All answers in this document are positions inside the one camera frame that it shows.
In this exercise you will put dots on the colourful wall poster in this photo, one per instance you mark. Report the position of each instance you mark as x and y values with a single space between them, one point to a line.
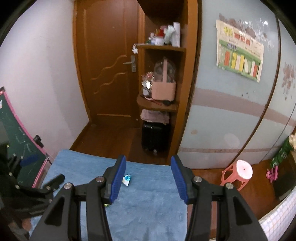
238 52

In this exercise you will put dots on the green chalkboard pink frame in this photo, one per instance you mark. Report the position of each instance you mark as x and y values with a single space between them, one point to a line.
21 144

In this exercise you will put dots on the pink basket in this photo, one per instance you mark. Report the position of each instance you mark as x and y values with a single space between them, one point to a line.
164 82

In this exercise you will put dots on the green bag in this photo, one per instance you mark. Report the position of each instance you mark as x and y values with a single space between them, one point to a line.
286 148

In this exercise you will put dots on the blue fuzzy table cloth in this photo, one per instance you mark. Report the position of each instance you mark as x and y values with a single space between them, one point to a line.
149 208

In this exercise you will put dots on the brown wooden door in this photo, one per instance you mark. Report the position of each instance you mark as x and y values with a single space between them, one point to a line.
105 32

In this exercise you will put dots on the dark wooden nightstand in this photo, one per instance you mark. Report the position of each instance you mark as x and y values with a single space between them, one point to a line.
286 177

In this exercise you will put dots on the black bag under shelf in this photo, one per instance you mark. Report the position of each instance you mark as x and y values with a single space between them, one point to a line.
156 138

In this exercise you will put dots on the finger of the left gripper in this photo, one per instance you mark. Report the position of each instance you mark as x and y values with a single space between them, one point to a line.
53 184
29 160

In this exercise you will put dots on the pink toy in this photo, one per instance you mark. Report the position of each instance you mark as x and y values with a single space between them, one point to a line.
272 174

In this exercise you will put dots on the pink plastic stool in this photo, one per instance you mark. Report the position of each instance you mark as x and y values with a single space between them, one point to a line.
239 171

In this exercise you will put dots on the folded pink cloth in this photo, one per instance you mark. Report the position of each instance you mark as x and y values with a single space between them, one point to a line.
153 116

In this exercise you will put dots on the blue candy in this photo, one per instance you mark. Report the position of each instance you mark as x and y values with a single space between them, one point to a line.
126 179

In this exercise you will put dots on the white checked pillow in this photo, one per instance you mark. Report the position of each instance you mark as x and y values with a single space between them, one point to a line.
276 222

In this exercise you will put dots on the bottles on top shelf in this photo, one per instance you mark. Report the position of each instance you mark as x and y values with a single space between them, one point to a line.
166 35

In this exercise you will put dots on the wooden shelf unit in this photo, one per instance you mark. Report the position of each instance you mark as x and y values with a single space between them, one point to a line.
167 48

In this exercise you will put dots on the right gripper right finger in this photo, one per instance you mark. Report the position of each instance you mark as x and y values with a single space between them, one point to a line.
235 219

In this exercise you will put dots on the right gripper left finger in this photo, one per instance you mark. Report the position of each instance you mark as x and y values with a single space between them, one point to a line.
61 220

